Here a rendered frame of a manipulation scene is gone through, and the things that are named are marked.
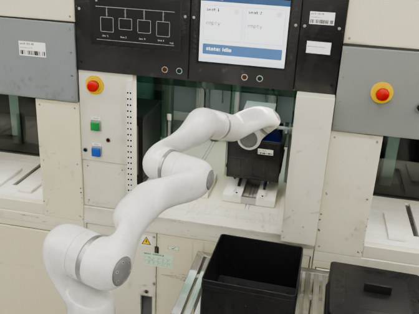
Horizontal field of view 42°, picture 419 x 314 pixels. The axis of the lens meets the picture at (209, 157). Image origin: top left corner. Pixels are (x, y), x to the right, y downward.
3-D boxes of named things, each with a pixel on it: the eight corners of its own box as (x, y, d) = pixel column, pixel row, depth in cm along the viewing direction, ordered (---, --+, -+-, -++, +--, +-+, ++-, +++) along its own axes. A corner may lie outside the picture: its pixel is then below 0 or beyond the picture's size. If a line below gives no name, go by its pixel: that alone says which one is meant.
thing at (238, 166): (222, 184, 223) (224, 113, 209) (231, 161, 241) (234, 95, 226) (281, 192, 219) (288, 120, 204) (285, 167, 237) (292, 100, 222)
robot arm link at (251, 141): (257, 110, 196) (237, 125, 200) (252, 121, 184) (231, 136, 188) (271, 128, 198) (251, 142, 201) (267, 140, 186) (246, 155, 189)
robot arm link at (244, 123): (238, 92, 167) (274, 104, 194) (199, 121, 173) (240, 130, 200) (252, 116, 164) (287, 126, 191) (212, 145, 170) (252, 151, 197)
